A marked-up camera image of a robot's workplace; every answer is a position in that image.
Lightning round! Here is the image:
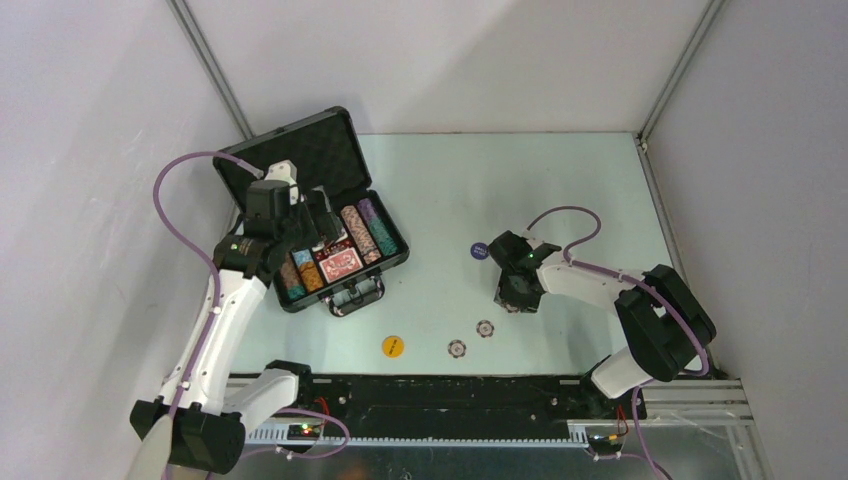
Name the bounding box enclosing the yellow round button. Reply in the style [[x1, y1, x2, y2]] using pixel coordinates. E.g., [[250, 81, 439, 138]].
[[381, 335, 405, 358]]

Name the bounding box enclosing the poker chip lower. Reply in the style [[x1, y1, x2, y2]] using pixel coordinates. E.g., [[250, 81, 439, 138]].
[[447, 339, 467, 359]]

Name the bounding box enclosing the brown teal chip stack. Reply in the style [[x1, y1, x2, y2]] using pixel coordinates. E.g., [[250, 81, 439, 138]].
[[280, 257, 307, 301]]

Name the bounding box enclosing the blue small blind button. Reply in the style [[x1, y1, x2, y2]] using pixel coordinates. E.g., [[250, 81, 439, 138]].
[[469, 242, 490, 261]]

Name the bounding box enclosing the purple chip stack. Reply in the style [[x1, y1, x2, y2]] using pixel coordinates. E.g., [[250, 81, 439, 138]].
[[357, 198, 379, 225]]

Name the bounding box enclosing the red playing card deck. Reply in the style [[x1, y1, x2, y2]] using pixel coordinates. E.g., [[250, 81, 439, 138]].
[[318, 248, 364, 284]]

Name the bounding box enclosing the pink brown chip stack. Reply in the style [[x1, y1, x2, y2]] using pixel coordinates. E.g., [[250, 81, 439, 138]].
[[341, 205, 382, 265]]

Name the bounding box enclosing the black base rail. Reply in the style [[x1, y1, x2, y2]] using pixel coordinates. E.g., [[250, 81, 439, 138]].
[[272, 360, 647, 441]]

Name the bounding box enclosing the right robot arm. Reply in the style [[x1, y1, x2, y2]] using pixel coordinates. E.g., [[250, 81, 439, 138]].
[[488, 231, 716, 399]]

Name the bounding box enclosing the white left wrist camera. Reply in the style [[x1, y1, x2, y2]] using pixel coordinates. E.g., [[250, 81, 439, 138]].
[[264, 160, 298, 189]]

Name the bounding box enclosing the poker chip middle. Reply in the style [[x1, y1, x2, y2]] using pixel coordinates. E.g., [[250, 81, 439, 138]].
[[475, 320, 495, 338]]

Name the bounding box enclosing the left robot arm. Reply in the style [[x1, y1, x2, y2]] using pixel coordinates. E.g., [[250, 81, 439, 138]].
[[127, 180, 340, 479]]

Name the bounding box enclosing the orange blue chip stack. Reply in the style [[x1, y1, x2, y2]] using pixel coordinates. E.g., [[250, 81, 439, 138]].
[[292, 249, 324, 293]]

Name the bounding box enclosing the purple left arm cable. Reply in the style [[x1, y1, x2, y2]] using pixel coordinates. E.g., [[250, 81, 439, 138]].
[[152, 150, 352, 480]]

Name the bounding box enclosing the black poker set case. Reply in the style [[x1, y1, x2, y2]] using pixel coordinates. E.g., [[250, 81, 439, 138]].
[[213, 106, 409, 317]]

